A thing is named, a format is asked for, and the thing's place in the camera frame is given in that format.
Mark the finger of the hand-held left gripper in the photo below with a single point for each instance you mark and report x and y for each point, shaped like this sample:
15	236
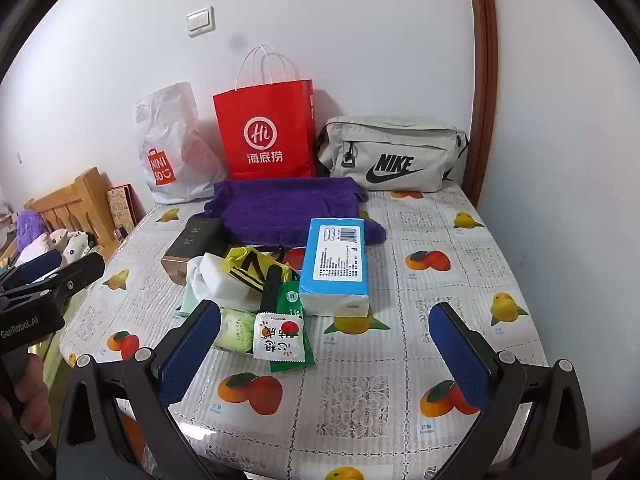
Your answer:
80	272
42	262

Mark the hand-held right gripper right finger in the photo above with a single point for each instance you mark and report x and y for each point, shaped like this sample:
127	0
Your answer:
460	360

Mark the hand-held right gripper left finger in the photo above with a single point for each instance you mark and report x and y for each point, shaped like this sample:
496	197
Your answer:
192	350

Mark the light green wipes pack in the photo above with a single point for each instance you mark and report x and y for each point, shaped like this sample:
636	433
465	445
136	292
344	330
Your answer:
235	330

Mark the white snack packet orange print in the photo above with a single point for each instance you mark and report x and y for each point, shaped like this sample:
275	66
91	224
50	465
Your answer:
277	335

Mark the dark green packet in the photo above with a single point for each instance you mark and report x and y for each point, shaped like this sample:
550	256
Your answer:
290	300

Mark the person's left hand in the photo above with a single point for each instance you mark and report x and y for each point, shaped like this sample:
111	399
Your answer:
32	395

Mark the white plush toy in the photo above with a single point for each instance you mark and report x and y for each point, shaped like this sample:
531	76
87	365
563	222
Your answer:
67	242

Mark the purple plush toy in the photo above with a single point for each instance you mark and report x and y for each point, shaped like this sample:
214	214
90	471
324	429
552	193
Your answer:
30	227

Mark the fruit print tablecloth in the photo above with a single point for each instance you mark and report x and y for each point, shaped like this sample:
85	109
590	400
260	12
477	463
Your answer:
400	335

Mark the patterned box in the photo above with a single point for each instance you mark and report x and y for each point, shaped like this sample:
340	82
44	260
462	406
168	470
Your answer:
122	207

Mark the wooden headboard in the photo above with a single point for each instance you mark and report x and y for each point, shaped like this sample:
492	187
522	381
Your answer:
85	195

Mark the dark green tin box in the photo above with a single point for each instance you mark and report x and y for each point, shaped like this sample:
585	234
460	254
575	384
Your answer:
192	245

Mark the blue tissue pack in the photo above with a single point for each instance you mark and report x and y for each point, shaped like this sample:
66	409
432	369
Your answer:
335	260

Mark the purple towel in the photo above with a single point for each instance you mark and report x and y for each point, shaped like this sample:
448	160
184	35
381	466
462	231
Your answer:
280	205

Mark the white plastic shopping bag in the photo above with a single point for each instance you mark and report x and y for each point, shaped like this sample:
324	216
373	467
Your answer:
170	125

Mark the grey waist bag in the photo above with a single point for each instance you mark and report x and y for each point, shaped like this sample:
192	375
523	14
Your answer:
400	135

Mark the red paper bag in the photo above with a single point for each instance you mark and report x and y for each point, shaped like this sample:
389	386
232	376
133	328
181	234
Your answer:
265	110

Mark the white light switch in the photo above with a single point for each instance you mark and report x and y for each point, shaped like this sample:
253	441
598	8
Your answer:
201	21

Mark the brown wooden door frame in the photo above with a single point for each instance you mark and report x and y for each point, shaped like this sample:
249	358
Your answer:
482	60

